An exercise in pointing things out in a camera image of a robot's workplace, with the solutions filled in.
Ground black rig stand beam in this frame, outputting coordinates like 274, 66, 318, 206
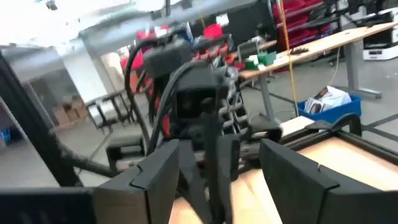
0, 52, 119, 187

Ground red shelving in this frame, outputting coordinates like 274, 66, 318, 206
272, 0, 332, 49

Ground wooden desk grey legs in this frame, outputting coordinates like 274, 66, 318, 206
238, 21, 398, 122

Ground red bucket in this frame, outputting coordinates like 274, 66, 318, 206
203, 24, 224, 40

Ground blue plastic bin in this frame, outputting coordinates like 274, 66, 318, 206
294, 94, 363, 125

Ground white printed carton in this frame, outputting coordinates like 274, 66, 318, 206
303, 96, 326, 114
313, 85, 353, 108

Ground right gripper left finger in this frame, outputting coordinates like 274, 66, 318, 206
93, 139, 180, 224

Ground black frame clamp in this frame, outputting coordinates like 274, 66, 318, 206
306, 113, 363, 138

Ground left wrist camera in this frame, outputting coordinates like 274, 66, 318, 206
142, 39, 193, 79

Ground black stool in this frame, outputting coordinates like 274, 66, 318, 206
84, 89, 137, 131

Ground white printer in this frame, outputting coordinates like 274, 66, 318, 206
362, 7, 398, 62

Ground cardboard boxes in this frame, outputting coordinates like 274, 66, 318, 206
52, 98, 90, 131

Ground black table frame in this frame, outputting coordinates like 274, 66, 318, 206
279, 123, 398, 166

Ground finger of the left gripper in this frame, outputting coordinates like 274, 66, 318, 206
177, 139, 215, 224
214, 133, 241, 224

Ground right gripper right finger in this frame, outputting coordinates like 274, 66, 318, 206
259, 139, 398, 224

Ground green desk items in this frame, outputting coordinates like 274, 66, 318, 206
244, 50, 278, 71

